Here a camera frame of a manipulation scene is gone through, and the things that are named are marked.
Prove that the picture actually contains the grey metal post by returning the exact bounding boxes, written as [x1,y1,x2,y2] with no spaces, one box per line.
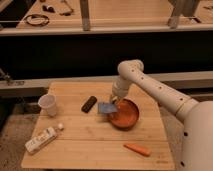
[80,0,90,31]
[167,0,193,29]

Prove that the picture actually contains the black rectangular block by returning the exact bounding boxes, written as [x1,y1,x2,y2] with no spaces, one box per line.
[81,96,97,113]

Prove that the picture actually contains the small dark tool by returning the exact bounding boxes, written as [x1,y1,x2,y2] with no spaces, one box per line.
[42,5,55,13]

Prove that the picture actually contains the grey metal post left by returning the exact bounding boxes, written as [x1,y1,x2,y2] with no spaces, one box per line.
[80,0,90,31]

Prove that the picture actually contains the wooden workbench shelf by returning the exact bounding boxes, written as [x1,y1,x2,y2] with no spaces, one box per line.
[0,0,213,36]

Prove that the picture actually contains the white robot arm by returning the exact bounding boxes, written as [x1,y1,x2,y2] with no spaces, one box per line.
[111,60,213,171]

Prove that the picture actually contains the black coiled cable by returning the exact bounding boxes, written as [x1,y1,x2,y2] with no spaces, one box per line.
[24,13,50,27]

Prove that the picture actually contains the grey metal post right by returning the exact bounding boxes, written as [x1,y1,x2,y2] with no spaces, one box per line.
[167,0,193,29]

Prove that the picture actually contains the orange carrot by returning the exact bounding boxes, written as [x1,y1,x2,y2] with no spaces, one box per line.
[124,143,151,156]

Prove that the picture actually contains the orange ceramic bowl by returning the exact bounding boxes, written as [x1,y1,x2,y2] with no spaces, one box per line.
[108,99,139,129]

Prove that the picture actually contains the white plastic bottle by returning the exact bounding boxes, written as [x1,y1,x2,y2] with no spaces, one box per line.
[25,123,64,154]

